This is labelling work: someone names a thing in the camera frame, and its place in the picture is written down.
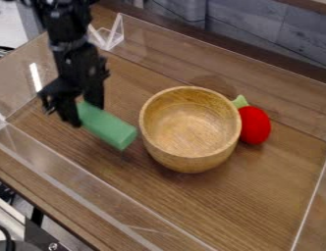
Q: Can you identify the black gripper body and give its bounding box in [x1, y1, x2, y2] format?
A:
[53, 42, 109, 91]

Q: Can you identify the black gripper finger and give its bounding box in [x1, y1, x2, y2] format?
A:
[37, 77, 84, 127]
[84, 75, 108, 110]

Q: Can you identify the green rectangular stick block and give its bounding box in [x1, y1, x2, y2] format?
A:
[77, 101, 139, 151]

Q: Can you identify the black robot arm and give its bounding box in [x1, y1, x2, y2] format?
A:
[33, 0, 110, 127]

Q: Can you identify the brown wooden bowl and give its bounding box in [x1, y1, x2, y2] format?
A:
[139, 86, 242, 174]

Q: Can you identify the black table leg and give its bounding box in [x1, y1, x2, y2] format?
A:
[31, 208, 44, 227]

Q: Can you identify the red plush strawberry toy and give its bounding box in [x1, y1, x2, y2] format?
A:
[232, 94, 272, 145]

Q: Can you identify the clear acrylic corner bracket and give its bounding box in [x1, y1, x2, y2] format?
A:
[89, 14, 124, 51]

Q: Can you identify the clear acrylic tray enclosure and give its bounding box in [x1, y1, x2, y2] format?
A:
[0, 18, 326, 251]

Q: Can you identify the black equipment with cable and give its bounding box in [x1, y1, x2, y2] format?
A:
[0, 220, 72, 251]

